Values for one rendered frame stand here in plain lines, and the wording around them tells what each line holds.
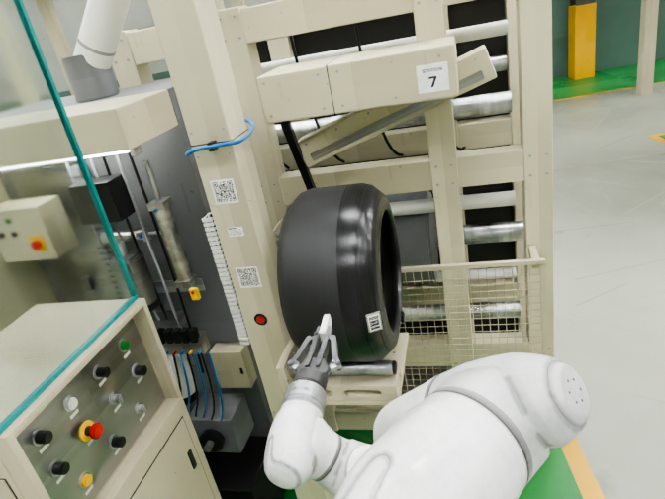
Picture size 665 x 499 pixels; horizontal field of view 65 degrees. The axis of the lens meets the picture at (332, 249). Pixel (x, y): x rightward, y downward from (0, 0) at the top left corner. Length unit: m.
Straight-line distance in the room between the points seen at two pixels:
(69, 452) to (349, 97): 1.24
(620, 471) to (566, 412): 2.06
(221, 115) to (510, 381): 1.14
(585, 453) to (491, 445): 2.15
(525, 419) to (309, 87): 1.30
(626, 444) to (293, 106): 2.02
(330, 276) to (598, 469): 1.62
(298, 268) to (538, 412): 0.96
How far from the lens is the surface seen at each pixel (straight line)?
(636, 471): 2.66
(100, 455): 1.62
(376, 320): 1.44
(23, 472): 1.38
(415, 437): 0.53
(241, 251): 1.65
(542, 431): 0.59
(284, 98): 1.72
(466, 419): 0.55
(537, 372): 0.59
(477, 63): 1.77
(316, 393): 1.14
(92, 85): 2.03
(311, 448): 1.07
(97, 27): 1.98
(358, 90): 1.66
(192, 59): 1.52
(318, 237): 1.44
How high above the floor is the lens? 1.94
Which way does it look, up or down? 24 degrees down
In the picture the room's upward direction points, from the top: 11 degrees counter-clockwise
